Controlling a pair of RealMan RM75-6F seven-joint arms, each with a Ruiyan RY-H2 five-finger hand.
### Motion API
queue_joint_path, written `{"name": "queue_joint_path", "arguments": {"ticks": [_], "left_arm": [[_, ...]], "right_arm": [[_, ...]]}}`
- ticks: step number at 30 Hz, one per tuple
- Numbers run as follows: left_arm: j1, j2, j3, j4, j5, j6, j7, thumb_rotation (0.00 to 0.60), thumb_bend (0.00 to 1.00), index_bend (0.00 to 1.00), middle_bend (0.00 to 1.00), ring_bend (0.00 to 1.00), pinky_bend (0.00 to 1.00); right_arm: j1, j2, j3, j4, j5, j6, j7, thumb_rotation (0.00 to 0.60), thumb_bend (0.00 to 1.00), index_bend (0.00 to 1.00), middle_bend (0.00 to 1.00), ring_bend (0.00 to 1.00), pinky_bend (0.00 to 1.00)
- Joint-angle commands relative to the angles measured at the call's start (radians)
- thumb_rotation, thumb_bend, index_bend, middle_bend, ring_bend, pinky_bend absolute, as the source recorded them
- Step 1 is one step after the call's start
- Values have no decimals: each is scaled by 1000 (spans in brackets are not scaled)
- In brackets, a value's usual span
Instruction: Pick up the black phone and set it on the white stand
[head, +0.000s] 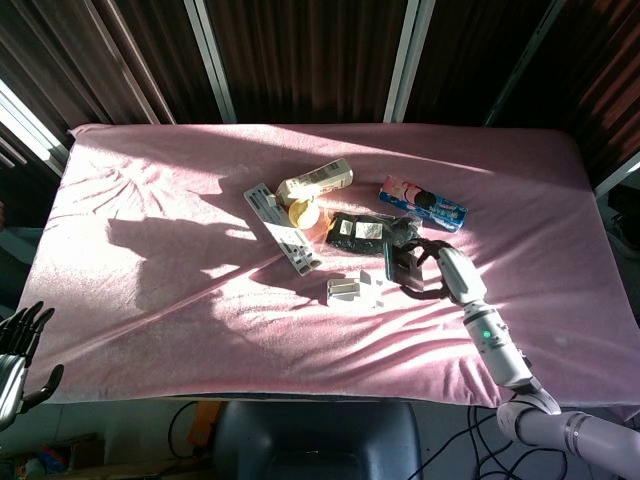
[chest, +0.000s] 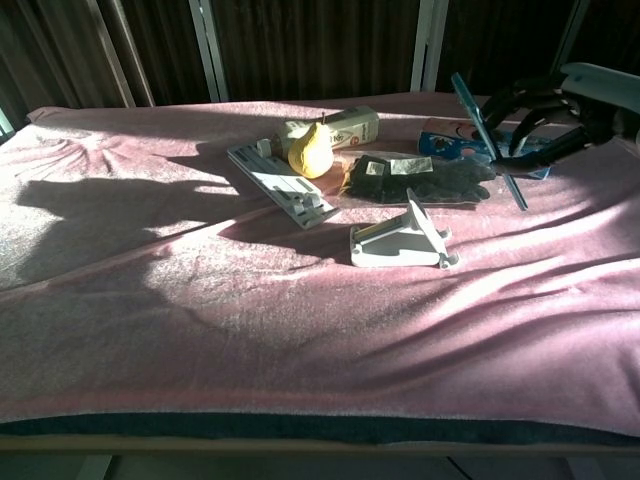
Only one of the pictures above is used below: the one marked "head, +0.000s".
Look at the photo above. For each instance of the pink table cloth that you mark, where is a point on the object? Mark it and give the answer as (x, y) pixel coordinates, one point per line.
(300, 280)

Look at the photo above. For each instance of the black smartphone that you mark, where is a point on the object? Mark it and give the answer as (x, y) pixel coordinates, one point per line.
(402, 265)

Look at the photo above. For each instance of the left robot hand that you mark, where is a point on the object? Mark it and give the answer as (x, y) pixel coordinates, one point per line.
(17, 350)

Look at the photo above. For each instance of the cream milk carton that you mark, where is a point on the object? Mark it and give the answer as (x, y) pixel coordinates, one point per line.
(315, 185)

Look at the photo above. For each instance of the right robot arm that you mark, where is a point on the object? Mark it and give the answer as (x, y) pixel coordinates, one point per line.
(530, 380)

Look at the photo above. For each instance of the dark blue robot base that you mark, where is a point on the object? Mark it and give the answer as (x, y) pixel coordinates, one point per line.
(317, 442)

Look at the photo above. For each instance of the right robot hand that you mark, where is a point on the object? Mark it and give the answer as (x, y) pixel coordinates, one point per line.
(452, 272)

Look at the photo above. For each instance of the blue cookie pack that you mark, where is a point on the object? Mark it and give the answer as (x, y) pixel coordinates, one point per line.
(422, 204)

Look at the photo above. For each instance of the yellow tape roll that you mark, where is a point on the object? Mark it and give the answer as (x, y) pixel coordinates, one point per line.
(302, 214)

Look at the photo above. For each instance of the white power adapter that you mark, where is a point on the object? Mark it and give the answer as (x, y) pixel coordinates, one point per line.
(352, 290)

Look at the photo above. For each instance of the orange object on floor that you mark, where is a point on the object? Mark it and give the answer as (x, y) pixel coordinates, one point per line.
(202, 422)

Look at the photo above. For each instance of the grey power strip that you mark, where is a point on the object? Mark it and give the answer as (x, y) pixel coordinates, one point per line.
(282, 227)

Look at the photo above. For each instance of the black packaged gloves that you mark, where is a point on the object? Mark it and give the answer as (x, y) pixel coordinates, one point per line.
(365, 232)

